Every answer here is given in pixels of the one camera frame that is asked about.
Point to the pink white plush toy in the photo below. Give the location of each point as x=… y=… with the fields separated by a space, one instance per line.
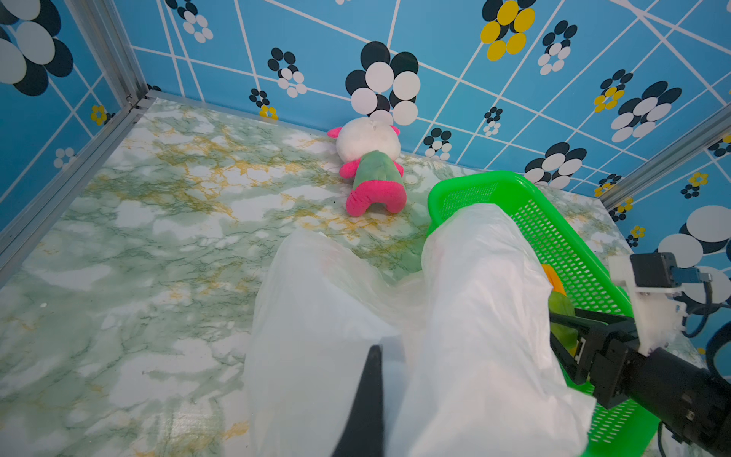
x=369 y=150

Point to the green plastic mesh basket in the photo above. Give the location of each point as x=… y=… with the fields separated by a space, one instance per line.
x=628 y=429

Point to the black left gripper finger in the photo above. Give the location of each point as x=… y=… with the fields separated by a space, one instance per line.
x=364 y=433

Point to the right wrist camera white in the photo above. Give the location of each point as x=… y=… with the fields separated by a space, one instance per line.
x=653 y=282

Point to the aluminium frame post left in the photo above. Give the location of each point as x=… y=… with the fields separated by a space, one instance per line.
x=69 y=85

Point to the aluminium frame post right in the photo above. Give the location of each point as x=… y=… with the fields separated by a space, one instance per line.
x=669 y=159

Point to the aluminium frame post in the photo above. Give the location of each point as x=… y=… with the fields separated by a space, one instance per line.
x=69 y=85
x=669 y=159

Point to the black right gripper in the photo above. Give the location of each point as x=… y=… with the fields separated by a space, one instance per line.
x=694 y=403

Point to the white plastic bag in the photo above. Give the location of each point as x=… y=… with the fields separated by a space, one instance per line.
x=467 y=365

